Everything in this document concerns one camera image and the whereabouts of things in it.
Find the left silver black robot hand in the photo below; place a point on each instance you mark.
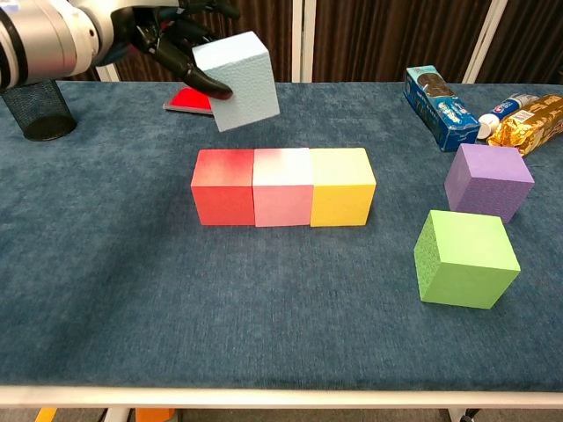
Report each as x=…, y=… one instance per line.
x=167, y=39

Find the light blue cube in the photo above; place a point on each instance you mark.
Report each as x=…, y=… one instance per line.
x=246, y=88

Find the red-orange cube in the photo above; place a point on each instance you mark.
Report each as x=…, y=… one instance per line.
x=222, y=202

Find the yellow cube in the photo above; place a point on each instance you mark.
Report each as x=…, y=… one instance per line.
x=341, y=202

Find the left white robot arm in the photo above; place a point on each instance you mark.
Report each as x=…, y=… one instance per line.
x=44, y=39

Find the pink cube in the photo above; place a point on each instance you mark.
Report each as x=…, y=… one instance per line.
x=281, y=204

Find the purple cube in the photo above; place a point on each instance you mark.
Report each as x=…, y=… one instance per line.
x=488, y=184

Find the green cube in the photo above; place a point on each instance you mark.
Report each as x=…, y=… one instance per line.
x=466, y=264

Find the red ink pad case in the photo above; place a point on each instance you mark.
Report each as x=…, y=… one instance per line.
x=189, y=101

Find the black mesh pen cup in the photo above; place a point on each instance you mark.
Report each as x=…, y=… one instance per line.
x=39, y=114

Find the blue cookie box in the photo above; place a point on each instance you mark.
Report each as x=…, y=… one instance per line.
x=435, y=105

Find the blue table cloth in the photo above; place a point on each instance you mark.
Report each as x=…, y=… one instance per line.
x=264, y=307

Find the white blue toothpaste tube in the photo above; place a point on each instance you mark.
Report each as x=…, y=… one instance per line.
x=510, y=105

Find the gold foil snack pack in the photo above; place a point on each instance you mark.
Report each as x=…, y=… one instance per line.
x=528, y=127

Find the orange floor object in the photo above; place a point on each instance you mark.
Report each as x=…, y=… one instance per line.
x=154, y=415

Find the yellow floor tape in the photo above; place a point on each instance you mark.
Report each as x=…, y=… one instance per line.
x=46, y=415

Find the white table frame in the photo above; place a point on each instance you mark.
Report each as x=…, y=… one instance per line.
x=281, y=397

